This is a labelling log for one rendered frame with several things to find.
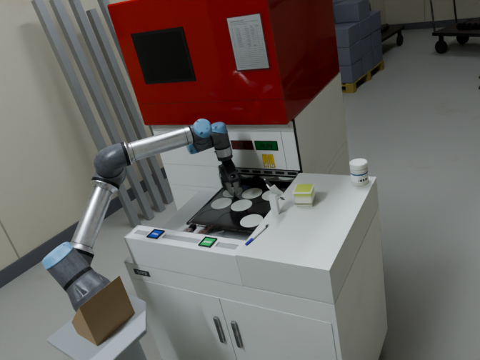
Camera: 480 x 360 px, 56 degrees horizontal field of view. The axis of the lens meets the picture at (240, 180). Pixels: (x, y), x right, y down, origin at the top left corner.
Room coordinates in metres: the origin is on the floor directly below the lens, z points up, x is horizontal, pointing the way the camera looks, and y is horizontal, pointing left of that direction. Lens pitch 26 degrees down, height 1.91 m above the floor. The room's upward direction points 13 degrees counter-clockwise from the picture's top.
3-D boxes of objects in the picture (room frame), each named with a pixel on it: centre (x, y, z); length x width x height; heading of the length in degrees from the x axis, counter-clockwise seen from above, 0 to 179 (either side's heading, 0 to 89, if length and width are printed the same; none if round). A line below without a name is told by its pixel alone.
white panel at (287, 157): (2.07, 0.05, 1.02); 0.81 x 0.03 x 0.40; 56
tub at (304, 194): (1.57, -0.24, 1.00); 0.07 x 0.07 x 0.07; 65
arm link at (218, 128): (1.88, 0.05, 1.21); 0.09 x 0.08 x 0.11; 108
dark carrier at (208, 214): (1.78, 0.02, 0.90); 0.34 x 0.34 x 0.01; 56
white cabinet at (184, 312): (1.65, 0.01, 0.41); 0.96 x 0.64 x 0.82; 56
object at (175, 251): (1.52, 0.28, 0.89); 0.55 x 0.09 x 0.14; 56
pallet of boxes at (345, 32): (6.23, -1.81, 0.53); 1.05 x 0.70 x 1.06; 137
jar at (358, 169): (1.63, -0.49, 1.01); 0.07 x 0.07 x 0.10
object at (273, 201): (1.55, -0.12, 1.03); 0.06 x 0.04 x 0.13; 146
